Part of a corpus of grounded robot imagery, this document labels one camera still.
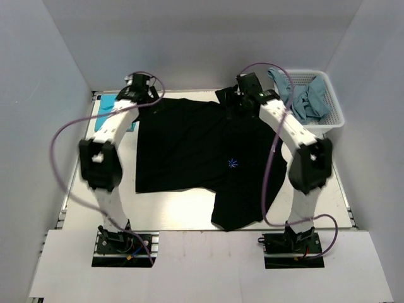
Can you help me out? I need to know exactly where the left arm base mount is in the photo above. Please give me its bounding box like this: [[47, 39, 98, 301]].
[[92, 232, 159, 268]]

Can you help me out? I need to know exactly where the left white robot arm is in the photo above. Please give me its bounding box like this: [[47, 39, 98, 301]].
[[78, 85, 159, 252]]

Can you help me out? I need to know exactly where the crumpled grey-blue t-shirt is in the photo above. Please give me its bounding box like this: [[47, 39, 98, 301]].
[[267, 68, 331, 124]]

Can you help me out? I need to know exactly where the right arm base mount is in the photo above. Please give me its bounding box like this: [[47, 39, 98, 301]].
[[258, 233, 324, 270]]

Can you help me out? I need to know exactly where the black t-shirt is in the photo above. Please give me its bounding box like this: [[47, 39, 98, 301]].
[[135, 98, 287, 231]]

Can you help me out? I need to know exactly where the white plastic basket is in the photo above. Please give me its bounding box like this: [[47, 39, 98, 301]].
[[274, 68, 345, 136]]

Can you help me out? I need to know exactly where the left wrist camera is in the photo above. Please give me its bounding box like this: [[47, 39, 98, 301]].
[[124, 73, 152, 94]]

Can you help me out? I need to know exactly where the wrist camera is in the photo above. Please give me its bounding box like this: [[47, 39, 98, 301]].
[[236, 73, 263, 95], [124, 73, 152, 94]]

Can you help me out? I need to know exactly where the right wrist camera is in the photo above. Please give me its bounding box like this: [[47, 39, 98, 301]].
[[236, 73, 263, 95]]

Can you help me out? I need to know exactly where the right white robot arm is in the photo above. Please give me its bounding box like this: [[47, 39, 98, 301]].
[[223, 90, 333, 252]]

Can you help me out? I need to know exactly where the folded turquoise t-shirt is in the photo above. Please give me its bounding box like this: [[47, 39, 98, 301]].
[[93, 94, 140, 133]]

